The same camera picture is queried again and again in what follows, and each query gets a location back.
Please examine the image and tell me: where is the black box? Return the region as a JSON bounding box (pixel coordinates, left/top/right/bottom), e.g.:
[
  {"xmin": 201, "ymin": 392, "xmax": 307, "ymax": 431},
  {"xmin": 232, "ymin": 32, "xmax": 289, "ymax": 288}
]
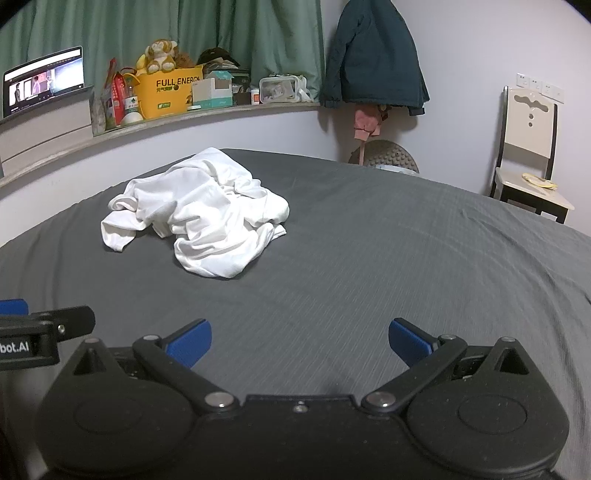
[{"xmin": 232, "ymin": 69, "xmax": 252, "ymax": 106}]

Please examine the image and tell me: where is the yellow wrapper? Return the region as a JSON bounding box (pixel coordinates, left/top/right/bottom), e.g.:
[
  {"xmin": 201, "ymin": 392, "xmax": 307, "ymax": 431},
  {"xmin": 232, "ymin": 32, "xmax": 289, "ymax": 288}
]
[{"xmin": 522, "ymin": 172, "xmax": 558, "ymax": 190}]

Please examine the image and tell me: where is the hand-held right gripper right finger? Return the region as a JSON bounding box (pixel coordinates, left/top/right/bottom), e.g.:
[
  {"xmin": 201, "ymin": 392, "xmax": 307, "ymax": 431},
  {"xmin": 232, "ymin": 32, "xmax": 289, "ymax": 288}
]
[{"xmin": 361, "ymin": 318, "xmax": 539, "ymax": 414}]

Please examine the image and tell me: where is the white wall switch panel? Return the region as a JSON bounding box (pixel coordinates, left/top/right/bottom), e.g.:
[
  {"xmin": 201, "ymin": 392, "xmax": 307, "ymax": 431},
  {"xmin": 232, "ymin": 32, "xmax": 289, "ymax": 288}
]
[{"xmin": 516, "ymin": 72, "xmax": 566, "ymax": 101}]

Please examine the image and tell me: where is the woven round basket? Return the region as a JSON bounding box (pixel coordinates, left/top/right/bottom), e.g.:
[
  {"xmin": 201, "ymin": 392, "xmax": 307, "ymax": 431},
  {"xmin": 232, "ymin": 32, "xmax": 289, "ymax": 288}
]
[{"xmin": 347, "ymin": 140, "xmax": 420, "ymax": 175}]

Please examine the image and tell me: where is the small bedside shelf unit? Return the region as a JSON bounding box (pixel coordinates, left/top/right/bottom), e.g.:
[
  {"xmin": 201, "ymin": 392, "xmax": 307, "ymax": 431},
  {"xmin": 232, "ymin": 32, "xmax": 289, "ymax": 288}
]
[{"xmin": 489, "ymin": 85, "xmax": 575, "ymax": 225}]

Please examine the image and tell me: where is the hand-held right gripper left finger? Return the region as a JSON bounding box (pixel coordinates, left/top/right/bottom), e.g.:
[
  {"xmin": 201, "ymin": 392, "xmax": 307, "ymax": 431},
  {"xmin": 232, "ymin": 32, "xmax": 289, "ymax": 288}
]
[{"xmin": 60, "ymin": 318, "xmax": 241, "ymax": 414}]

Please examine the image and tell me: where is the white long-sleeve shirt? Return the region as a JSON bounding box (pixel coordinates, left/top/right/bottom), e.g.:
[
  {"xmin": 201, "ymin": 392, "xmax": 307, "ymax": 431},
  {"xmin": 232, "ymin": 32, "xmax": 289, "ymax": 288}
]
[{"xmin": 100, "ymin": 147, "xmax": 291, "ymax": 279}]

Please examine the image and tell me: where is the white grey box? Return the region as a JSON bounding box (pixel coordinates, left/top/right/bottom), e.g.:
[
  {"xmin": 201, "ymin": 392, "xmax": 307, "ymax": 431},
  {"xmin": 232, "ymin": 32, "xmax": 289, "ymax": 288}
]
[{"xmin": 0, "ymin": 85, "xmax": 95, "ymax": 178}]

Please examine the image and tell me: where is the red snack packet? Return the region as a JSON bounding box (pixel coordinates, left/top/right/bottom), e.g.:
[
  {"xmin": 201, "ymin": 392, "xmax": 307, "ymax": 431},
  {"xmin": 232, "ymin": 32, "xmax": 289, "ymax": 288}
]
[{"xmin": 105, "ymin": 58, "xmax": 129, "ymax": 129}]

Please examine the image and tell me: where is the yellow white plush toy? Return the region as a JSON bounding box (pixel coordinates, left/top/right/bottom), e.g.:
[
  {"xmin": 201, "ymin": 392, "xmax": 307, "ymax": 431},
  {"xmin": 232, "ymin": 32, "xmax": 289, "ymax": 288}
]
[{"xmin": 135, "ymin": 39, "xmax": 178, "ymax": 75}]

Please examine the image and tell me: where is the clear plastic container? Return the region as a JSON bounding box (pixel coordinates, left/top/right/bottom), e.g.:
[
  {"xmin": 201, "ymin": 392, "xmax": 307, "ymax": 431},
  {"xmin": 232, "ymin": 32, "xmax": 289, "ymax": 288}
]
[{"xmin": 259, "ymin": 75, "xmax": 298, "ymax": 103}]

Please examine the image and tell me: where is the white teal box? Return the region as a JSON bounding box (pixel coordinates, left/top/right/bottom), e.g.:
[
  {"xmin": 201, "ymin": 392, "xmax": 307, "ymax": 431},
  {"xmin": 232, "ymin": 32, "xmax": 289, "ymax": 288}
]
[{"xmin": 190, "ymin": 76, "xmax": 234, "ymax": 110}]

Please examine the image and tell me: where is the dark teal jacket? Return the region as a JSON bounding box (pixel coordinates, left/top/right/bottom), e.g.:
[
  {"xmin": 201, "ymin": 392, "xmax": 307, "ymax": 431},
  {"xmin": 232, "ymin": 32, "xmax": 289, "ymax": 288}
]
[{"xmin": 320, "ymin": 0, "xmax": 430, "ymax": 117}]

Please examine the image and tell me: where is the laptop with lit screen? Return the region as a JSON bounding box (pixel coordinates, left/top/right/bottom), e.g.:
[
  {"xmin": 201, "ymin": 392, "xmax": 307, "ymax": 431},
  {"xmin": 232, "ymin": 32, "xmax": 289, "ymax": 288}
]
[{"xmin": 2, "ymin": 45, "xmax": 85, "ymax": 118}]

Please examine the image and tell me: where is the grey window ledge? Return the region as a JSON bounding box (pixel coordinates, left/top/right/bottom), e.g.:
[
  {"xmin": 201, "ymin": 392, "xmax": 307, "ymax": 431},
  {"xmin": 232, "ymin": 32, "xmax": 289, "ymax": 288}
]
[{"xmin": 0, "ymin": 100, "xmax": 321, "ymax": 188}]

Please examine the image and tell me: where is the green curtain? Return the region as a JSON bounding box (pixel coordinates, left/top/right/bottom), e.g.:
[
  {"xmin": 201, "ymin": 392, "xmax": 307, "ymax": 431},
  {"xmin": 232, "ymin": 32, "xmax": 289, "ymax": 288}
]
[{"xmin": 0, "ymin": 0, "xmax": 326, "ymax": 118}]

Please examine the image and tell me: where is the black cap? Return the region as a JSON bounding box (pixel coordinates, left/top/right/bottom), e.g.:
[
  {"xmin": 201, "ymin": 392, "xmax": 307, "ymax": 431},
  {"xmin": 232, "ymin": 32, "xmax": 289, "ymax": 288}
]
[{"xmin": 198, "ymin": 47, "xmax": 241, "ymax": 68}]

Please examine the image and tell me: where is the pink cloth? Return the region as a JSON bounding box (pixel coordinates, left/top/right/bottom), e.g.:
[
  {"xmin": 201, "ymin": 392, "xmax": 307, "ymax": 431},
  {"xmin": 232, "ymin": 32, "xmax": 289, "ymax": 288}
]
[{"xmin": 353, "ymin": 104, "xmax": 389, "ymax": 140}]

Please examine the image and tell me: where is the yellow cardboard box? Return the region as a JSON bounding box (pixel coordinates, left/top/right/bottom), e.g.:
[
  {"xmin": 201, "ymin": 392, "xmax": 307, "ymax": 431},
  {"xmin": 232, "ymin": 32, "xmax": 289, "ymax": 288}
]
[{"xmin": 136, "ymin": 65, "xmax": 206, "ymax": 121}]

